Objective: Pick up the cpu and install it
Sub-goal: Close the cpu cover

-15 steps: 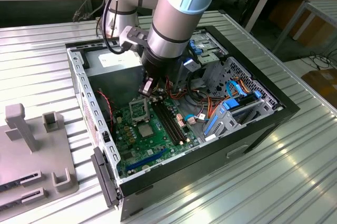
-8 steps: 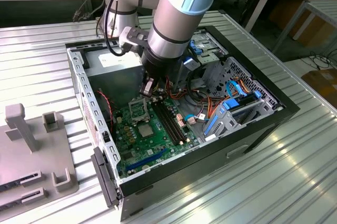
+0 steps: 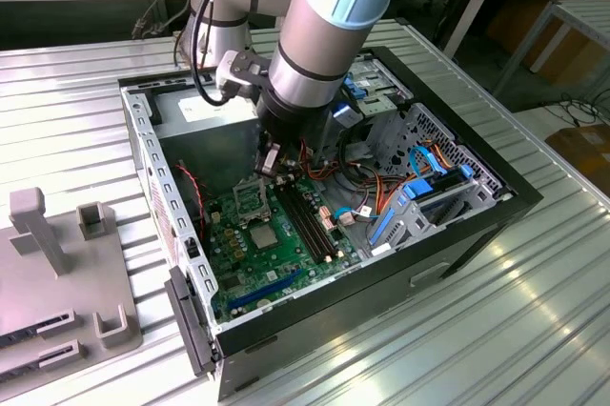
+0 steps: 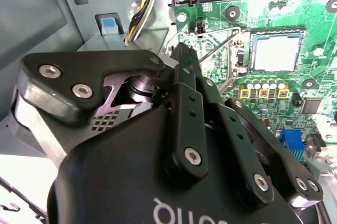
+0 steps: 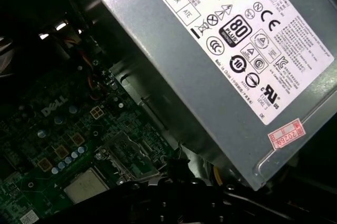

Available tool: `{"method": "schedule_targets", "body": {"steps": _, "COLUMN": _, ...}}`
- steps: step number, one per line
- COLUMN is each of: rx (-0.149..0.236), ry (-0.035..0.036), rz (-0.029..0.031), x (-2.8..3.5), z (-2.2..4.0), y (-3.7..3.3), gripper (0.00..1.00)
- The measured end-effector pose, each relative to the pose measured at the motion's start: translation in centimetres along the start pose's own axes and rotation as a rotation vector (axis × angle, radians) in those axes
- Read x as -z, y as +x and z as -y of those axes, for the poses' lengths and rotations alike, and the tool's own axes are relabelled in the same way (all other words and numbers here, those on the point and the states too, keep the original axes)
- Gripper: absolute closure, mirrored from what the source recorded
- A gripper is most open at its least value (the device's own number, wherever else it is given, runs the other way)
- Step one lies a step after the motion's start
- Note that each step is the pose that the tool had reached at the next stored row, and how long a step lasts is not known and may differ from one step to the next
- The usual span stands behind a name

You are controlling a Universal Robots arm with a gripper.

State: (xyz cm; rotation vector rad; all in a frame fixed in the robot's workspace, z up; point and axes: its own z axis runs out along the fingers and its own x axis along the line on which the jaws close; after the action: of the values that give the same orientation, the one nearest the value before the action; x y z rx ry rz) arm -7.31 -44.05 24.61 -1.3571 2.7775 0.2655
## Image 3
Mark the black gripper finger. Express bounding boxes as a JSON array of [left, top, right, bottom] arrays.
[[254, 132, 286, 179]]

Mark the wire locking lever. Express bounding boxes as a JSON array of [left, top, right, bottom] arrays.
[[259, 178, 276, 225]]

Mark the metal socket cover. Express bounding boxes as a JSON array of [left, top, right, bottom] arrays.
[[228, 175, 274, 227]]

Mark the silver CPU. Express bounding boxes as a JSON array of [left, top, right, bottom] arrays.
[[249, 224, 278, 252]]

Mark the CPU socket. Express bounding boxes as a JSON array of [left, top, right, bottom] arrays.
[[244, 218, 283, 255]]

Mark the grey power supply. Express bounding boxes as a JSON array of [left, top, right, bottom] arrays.
[[151, 86, 265, 197]]

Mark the black RAM slot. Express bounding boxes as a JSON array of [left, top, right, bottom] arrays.
[[280, 182, 331, 262], [274, 184, 323, 265], [295, 179, 347, 257], [288, 180, 338, 259]]

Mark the blue drive latch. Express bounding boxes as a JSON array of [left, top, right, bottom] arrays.
[[341, 70, 368, 103]]

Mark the metal drive cage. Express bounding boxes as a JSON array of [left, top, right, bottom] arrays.
[[328, 58, 417, 165]]

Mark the green motherboard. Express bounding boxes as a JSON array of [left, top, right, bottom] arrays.
[[202, 172, 364, 325]]

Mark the blue expansion slot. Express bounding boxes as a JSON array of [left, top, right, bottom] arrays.
[[227, 267, 305, 313]]

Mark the hard disk in blue carrier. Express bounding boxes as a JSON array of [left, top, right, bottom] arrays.
[[401, 162, 476, 203]]

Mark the black card retention latch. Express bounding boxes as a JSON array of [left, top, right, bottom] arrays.
[[163, 265, 224, 377]]

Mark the open black PC case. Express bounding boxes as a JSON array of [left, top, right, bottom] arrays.
[[116, 45, 545, 402]]

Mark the grey parts rack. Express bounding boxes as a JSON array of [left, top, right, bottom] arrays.
[[0, 188, 145, 381]]

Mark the brown cardboard box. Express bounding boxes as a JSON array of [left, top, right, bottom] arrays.
[[545, 123, 610, 184], [485, 0, 610, 88]]

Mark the small silver wrist camera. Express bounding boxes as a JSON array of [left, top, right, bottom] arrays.
[[332, 101, 359, 127]]

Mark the black power cable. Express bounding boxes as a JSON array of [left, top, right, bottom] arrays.
[[333, 124, 382, 188]]

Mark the light blue wire white plug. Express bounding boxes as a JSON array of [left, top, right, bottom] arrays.
[[332, 204, 357, 228]]

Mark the red black fan wire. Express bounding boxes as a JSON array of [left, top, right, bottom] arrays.
[[174, 162, 214, 241]]

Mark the orange power wire bundle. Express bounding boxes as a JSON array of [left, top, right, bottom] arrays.
[[297, 136, 416, 217]]

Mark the thick black cable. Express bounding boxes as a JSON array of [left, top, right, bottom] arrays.
[[190, 0, 254, 107]]

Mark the blue flat data wire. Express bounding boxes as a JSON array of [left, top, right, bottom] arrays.
[[408, 143, 453, 179]]

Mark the blue plastic disk rail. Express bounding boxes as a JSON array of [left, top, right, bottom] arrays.
[[366, 193, 412, 251]]

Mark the thin cable silver plug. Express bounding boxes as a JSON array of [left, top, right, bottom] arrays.
[[142, 0, 192, 38], [132, 0, 192, 40]]

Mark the grey metal frame table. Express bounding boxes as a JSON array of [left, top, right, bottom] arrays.
[[493, 0, 610, 98]]

